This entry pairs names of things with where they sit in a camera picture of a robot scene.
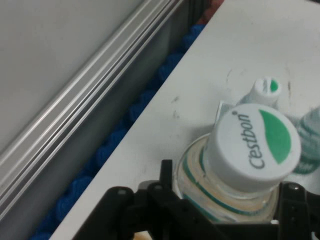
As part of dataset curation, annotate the horizontal aluminium frame rail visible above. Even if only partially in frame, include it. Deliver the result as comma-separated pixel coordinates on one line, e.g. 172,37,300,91
0,0,192,227

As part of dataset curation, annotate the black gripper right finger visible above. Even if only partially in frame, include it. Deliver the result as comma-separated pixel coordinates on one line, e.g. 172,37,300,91
271,181,320,240

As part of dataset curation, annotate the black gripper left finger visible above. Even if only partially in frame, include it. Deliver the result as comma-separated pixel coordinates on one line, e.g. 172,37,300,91
87,159,216,240

